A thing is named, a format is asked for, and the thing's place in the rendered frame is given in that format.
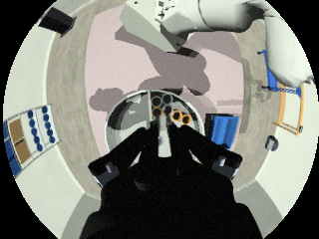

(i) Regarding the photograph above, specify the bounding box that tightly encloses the blue crate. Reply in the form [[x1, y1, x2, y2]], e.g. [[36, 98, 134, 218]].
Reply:
[[207, 115, 239, 149]]

